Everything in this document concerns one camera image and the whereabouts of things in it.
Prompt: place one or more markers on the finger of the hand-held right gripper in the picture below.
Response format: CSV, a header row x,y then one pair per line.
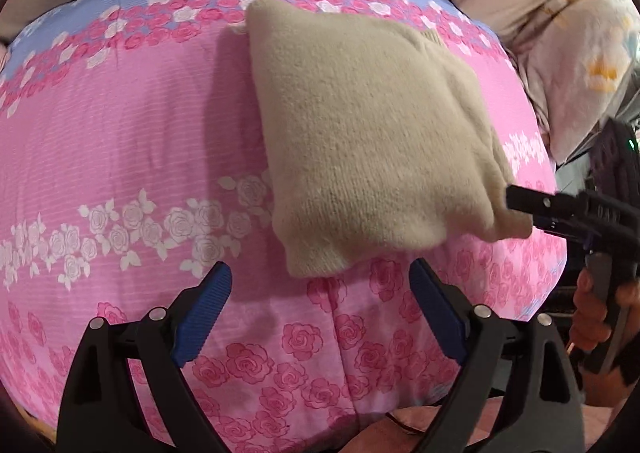
x,y
565,230
545,204

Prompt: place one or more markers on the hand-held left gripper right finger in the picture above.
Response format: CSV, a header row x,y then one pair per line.
x,y
437,308

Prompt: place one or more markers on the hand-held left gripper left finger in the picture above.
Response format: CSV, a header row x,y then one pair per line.
x,y
202,313

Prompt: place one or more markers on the beige sweater with black hearts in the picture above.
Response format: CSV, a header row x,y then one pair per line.
x,y
370,133

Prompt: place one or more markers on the person's right hand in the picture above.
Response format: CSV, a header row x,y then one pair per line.
x,y
587,318

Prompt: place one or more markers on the pale floral pillow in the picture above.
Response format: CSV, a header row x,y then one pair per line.
x,y
585,58

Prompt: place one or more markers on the pink floral bed sheet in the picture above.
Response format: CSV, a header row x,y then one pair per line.
x,y
125,133

